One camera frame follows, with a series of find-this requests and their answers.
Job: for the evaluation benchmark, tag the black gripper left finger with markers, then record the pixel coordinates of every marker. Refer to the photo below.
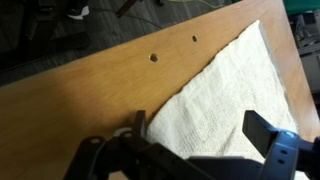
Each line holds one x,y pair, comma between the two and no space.
100,158

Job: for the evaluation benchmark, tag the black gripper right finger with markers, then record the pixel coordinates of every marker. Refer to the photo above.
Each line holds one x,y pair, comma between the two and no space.
283,153

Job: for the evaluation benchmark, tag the white cloth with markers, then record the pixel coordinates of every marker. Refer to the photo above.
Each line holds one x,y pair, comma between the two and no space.
226,96

